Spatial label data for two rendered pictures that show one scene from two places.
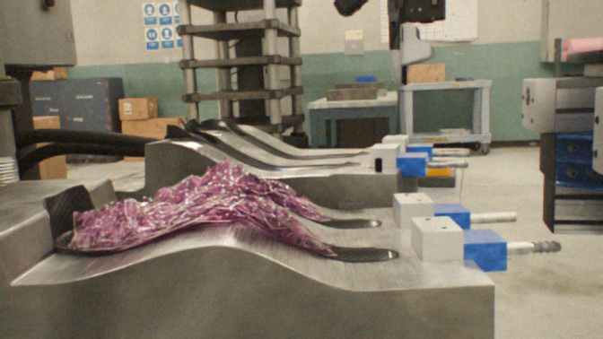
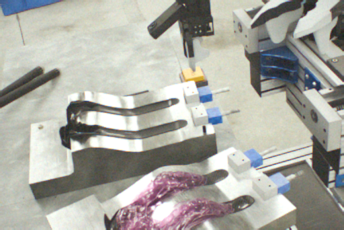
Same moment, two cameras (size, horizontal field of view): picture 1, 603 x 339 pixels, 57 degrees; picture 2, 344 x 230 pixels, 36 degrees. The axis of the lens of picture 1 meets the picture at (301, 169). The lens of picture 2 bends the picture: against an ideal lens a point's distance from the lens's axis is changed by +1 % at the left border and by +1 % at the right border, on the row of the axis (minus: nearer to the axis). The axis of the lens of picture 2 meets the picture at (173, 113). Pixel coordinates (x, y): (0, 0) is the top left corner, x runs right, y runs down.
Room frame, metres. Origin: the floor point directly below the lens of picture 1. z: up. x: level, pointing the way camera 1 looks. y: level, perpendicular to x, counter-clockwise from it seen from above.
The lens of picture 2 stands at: (-0.24, 0.40, 1.78)
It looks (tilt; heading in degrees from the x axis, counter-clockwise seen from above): 37 degrees down; 336
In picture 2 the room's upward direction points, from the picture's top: 9 degrees counter-clockwise
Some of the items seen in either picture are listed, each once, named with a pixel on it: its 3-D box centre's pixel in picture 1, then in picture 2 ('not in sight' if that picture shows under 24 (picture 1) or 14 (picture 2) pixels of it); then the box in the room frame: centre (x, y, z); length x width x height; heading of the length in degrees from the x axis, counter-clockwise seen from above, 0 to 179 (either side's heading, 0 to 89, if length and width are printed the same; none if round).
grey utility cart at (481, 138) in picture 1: (439, 116); not in sight; (6.57, -1.67, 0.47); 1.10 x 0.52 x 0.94; 87
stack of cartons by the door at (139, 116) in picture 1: (154, 128); not in sight; (7.39, 1.93, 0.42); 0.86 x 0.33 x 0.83; 80
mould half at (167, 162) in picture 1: (257, 171); (118, 130); (0.90, 0.07, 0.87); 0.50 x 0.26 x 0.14; 72
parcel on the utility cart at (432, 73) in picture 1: (424, 76); not in sight; (6.61, -1.51, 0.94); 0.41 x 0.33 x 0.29; 87
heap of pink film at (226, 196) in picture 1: (204, 204); (170, 204); (0.54, 0.10, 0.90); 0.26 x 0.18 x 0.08; 89
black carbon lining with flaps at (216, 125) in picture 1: (261, 143); (120, 117); (0.89, 0.06, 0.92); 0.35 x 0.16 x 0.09; 72
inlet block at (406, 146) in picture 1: (425, 153); (207, 93); (0.87, -0.20, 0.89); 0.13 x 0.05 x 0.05; 73
